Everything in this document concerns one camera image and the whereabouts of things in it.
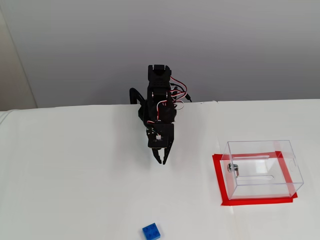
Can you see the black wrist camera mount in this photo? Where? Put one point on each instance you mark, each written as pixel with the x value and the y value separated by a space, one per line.
pixel 156 140

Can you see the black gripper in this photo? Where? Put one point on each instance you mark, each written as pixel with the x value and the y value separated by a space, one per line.
pixel 163 143

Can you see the black table clamp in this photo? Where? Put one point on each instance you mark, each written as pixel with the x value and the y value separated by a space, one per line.
pixel 133 93

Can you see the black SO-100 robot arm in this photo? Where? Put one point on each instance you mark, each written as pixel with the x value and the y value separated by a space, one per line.
pixel 158 85

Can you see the transparent plastic box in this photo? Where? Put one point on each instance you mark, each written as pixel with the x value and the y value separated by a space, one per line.
pixel 262 172

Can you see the silver cylinder lock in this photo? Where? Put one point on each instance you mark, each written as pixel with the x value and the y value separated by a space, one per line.
pixel 231 168

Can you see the blue lego brick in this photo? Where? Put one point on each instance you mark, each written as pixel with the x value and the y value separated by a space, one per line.
pixel 151 230

